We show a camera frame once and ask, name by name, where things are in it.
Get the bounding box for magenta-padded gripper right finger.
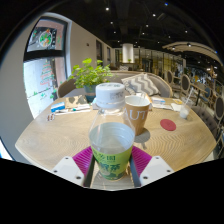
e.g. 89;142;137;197
129;145;175;188

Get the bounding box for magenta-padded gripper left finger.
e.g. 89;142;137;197
52;145;96;188

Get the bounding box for clear green-labelled drink bottle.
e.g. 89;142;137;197
88;82;136;182

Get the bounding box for flat round red coaster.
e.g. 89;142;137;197
159;118;177;132

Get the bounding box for tan lettered mug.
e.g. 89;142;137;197
123;95;151;136

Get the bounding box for blue small box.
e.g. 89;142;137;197
50;101;66;113

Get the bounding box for white leaflet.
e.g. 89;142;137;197
151;102;174;111

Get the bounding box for clear plastic cup with straw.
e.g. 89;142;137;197
179;87;195;120

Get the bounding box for brown cardboard stand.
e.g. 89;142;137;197
64;94;88;109

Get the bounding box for white and blue packet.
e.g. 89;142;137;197
151;96;167;105

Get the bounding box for grey upholstered sofa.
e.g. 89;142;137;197
57;70;174;98

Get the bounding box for grey chevron pillow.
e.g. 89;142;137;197
121;73;160;97

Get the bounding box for group of dining chairs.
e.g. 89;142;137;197
164;68;224;134

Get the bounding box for green potted plant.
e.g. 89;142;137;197
68;58;114;103

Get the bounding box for colourful food poster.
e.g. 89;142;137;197
26;20;66;53

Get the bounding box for ceiling spot lights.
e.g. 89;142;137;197
104;1;214;73

